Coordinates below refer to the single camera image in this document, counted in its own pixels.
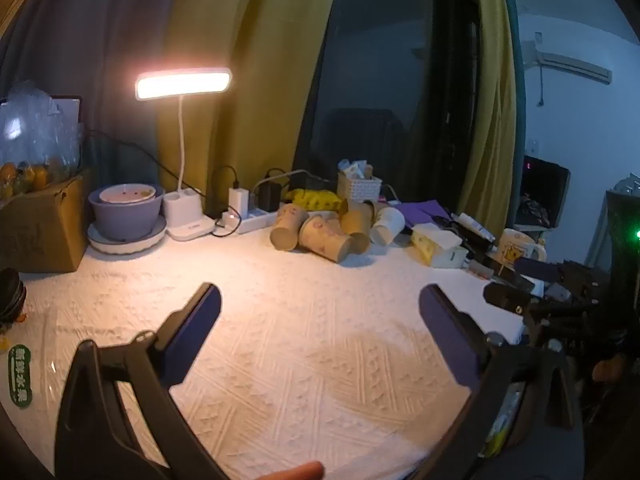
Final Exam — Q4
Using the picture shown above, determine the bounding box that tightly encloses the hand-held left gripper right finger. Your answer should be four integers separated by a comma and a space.
409, 284, 577, 480

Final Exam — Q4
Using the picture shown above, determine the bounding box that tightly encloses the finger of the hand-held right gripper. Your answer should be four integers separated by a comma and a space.
483, 282, 537, 315
514, 258, 562, 287

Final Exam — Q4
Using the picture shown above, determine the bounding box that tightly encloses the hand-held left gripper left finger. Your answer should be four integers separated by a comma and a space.
54, 282, 232, 480

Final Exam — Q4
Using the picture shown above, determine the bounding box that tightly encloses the printed brown paper cup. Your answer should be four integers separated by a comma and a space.
298, 215, 355, 264

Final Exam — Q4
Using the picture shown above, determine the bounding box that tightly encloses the white paper cup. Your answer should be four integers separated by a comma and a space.
369, 206, 406, 246

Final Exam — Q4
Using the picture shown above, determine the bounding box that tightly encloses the person's left hand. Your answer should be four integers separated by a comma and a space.
259, 461, 326, 480

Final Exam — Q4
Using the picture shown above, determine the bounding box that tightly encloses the white cartoon mug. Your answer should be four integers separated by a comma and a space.
496, 228, 547, 267

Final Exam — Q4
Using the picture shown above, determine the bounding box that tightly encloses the white tube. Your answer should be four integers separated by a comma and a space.
451, 212, 497, 242

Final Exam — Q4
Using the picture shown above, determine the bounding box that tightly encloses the black appliance with red light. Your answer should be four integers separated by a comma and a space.
515, 156, 572, 228

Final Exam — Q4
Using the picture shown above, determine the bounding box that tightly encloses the yellow cheese-print tissue box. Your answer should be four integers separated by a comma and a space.
410, 223, 467, 269

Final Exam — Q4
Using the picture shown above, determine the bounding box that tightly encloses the yellow packet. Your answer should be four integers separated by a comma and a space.
486, 382, 527, 459

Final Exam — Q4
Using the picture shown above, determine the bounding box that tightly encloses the white textured table cover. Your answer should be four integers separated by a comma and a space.
0, 227, 543, 480

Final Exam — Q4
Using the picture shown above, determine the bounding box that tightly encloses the purple cloth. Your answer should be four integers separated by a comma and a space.
384, 201, 453, 230

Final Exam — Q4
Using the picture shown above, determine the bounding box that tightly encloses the white scalloped plate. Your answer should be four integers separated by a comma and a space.
87, 215, 168, 257

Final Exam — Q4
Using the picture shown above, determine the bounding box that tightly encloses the white power strip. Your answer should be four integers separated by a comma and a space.
222, 207, 282, 235

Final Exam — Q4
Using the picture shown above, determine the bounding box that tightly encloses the purple bowl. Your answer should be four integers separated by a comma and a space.
88, 184, 166, 242

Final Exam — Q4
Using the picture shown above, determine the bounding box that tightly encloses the small white bowl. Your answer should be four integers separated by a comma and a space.
98, 184, 157, 207

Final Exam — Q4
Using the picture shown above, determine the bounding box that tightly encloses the black power adapter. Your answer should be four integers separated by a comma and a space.
259, 182, 285, 212

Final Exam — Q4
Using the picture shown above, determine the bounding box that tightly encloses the yellow curtain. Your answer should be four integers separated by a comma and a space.
156, 0, 347, 207
456, 0, 519, 235

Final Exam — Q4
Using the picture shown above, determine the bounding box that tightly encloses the green sticker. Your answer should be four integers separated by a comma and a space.
8, 343, 34, 409

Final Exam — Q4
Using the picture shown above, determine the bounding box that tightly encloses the white woven basket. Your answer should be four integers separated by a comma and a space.
336, 172, 384, 204

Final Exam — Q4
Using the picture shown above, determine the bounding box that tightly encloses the cardboard box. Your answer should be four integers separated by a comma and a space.
0, 169, 95, 274

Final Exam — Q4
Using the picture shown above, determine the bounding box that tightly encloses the dark round object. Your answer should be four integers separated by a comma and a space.
0, 267, 28, 335

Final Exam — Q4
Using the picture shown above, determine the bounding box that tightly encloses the white air conditioner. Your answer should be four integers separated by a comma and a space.
522, 50, 614, 87

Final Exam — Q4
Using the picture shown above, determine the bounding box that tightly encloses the dark window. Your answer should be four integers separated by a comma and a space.
292, 0, 482, 202

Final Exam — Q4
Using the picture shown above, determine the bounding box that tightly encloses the clear plastic bag of oranges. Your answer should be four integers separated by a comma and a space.
0, 81, 85, 202

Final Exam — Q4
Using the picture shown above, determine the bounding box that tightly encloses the white desk lamp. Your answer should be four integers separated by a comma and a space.
135, 67, 234, 242

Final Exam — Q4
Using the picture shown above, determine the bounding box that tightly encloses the grey curtain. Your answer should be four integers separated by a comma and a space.
0, 0, 187, 187

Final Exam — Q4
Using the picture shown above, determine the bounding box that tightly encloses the black cable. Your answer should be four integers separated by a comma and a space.
88, 129, 182, 182

